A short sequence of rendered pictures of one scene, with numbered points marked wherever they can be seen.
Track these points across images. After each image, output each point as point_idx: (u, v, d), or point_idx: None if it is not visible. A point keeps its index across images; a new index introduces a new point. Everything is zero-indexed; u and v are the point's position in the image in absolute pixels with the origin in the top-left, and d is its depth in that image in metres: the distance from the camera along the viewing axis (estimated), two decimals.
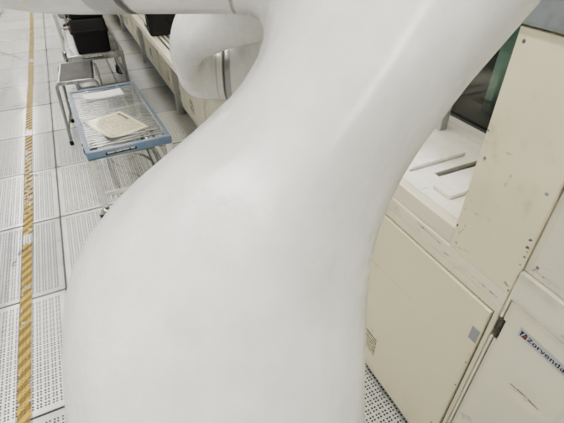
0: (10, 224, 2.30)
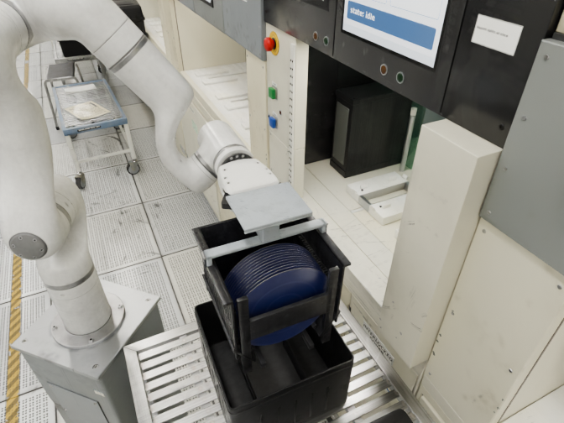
0: None
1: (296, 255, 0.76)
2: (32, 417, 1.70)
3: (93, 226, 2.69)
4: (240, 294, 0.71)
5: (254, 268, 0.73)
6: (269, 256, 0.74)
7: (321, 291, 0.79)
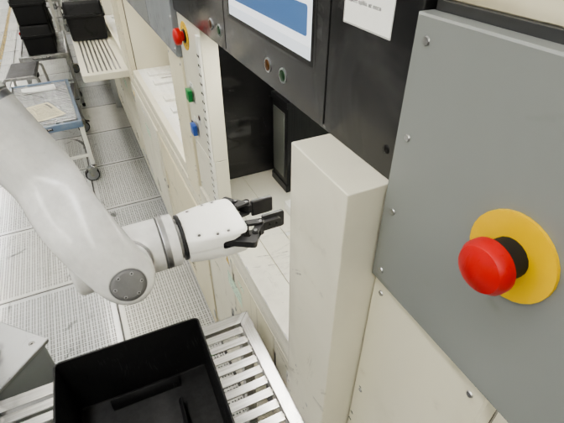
0: None
1: None
2: None
3: (41, 237, 2.48)
4: None
5: None
6: None
7: None
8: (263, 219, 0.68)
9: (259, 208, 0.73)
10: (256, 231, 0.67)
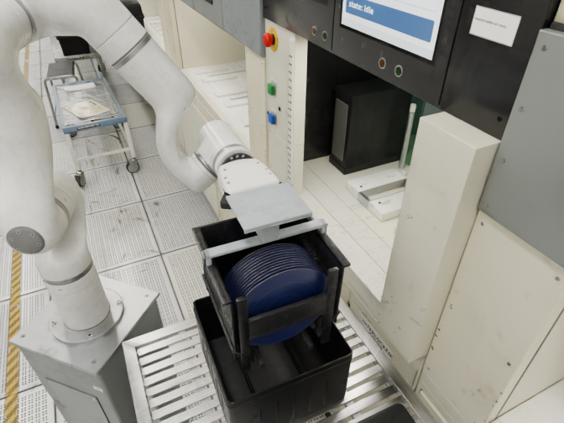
0: None
1: (296, 255, 0.76)
2: (31, 415, 1.70)
3: (92, 224, 2.68)
4: (239, 294, 0.71)
5: (254, 268, 0.73)
6: (268, 256, 0.74)
7: (320, 291, 0.79)
8: None
9: None
10: None
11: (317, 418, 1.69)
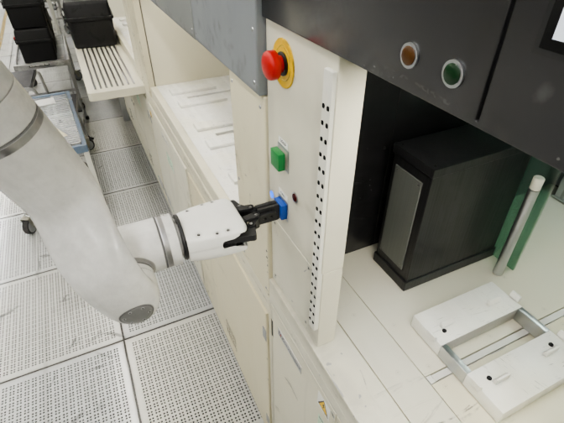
0: None
1: None
2: None
3: (38, 290, 2.03)
4: None
5: None
6: None
7: None
8: (258, 212, 0.70)
9: (263, 214, 0.72)
10: (252, 224, 0.68)
11: None
